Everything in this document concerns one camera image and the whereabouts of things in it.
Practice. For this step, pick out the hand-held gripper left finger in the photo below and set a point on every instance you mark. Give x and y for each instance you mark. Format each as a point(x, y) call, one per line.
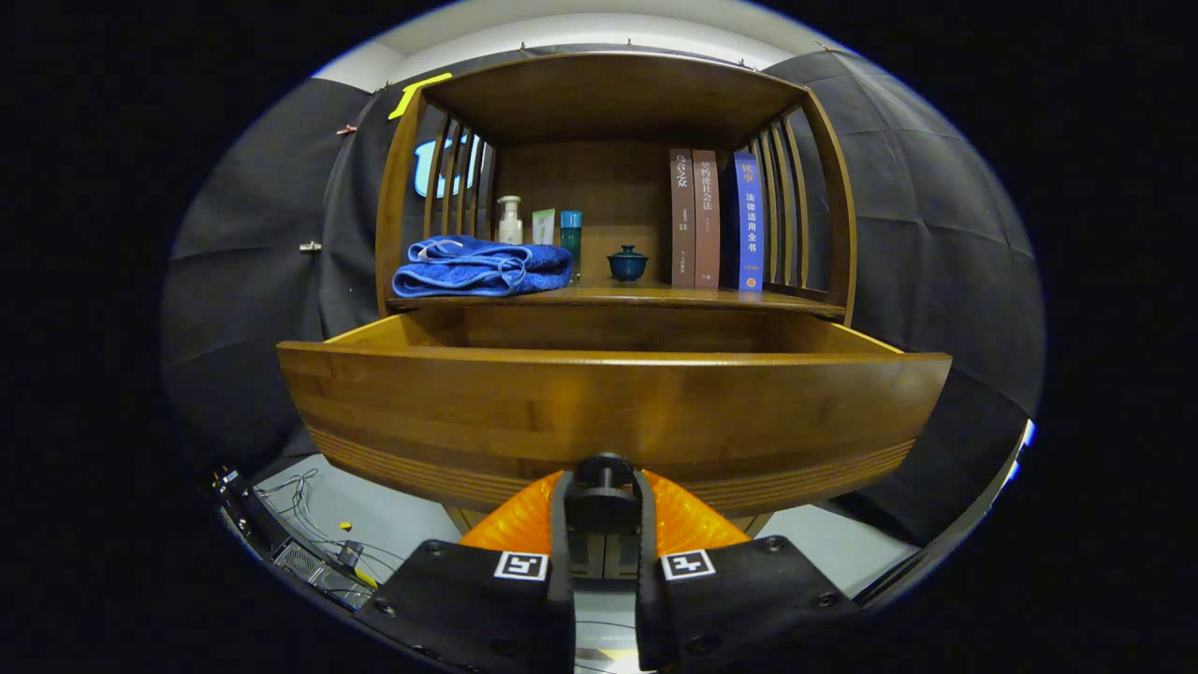
point(560, 534)

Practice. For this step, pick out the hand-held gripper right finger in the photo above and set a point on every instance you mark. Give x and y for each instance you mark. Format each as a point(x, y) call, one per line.
point(646, 534)

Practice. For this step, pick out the wooden countertop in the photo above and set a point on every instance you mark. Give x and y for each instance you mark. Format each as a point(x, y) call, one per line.
point(655, 297)

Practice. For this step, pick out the wooden cabinet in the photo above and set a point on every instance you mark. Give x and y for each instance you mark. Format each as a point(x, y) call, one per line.
point(608, 103)

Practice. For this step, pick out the grey electronics box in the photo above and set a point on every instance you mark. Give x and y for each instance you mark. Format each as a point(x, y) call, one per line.
point(309, 562)

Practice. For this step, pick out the dark blue lidded teacup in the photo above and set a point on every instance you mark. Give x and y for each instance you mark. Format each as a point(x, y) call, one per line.
point(627, 267)

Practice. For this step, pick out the folded blue towel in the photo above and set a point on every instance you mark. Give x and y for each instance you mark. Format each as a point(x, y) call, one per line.
point(477, 271)

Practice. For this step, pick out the blue capped bottle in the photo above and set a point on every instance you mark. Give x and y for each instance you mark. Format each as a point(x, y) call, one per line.
point(571, 239)

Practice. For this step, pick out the white and green tube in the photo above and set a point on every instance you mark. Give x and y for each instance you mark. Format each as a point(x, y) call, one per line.
point(544, 229)

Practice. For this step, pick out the reddish brown book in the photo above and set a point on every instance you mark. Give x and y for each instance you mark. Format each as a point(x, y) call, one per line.
point(707, 234)

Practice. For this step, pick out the dark brown book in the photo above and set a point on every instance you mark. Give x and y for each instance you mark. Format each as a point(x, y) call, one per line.
point(682, 225)

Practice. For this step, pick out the white pump bottle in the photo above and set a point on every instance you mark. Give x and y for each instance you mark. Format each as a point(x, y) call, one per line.
point(510, 225)

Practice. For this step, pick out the blue book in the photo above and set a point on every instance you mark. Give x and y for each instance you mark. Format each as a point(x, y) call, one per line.
point(749, 225)

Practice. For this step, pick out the black device with orange parts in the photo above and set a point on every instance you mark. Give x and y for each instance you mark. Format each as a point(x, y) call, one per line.
point(229, 482)

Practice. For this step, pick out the white panel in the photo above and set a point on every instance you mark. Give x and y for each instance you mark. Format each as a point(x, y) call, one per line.
point(1025, 440)

